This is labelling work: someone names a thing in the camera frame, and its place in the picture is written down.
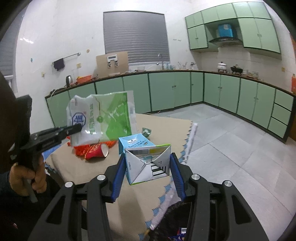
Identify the blue box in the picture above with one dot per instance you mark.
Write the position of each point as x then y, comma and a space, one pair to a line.
226, 30

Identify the grey window blind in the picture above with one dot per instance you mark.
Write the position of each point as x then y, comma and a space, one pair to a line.
136, 37

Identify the red paper cup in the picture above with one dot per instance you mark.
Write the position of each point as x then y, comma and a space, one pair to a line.
97, 150

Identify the metal kitchen faucet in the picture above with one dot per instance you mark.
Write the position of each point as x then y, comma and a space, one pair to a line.
160, 60

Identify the metal towel rail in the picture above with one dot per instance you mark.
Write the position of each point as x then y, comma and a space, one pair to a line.
71, 55

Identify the small green wrapper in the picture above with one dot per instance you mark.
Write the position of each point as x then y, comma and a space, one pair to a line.
146, 132

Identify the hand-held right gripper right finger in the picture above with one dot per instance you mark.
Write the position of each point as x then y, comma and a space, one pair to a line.
178, 178

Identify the range hood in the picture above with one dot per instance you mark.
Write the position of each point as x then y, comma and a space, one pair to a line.
225, 41

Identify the blue white milk carton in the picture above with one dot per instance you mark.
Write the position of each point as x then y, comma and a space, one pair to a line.
143, 166

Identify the dark electric kettle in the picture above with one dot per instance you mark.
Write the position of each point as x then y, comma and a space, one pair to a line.
69, 81

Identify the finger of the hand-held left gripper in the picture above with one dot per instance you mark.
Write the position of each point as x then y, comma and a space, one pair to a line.
69, 130

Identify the dark hanging towel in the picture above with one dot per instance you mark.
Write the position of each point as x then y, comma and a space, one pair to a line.
59, 64

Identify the red ruffled wrapper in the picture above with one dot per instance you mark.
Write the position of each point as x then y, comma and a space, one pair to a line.
79, 152

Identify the green upper cabinets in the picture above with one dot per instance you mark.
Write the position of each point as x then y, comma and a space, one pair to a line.
261, 32

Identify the brown cardboard sheet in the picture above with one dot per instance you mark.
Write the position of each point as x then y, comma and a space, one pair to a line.
101, 67

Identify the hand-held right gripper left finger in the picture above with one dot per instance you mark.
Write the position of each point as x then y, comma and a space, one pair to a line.
116, 178

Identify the black wok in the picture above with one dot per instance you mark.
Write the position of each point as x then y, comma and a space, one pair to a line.
236, 69

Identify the orange bottle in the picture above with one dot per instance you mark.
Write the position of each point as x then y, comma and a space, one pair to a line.
293, 83

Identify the orange plastic basin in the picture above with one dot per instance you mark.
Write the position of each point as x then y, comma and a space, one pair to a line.
83, 79

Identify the white cooking pot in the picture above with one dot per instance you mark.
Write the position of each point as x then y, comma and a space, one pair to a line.
222, 66

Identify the person's left hand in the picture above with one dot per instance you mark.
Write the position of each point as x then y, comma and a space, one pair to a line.
18, 180

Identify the beige tablecloth with blue scallops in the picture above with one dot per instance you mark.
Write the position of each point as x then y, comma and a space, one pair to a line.
161, 125

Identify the person's dark clothing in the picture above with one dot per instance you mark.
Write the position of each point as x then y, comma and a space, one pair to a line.
13, 220

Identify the green white plastic bag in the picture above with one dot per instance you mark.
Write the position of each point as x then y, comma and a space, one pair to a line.
108, 115

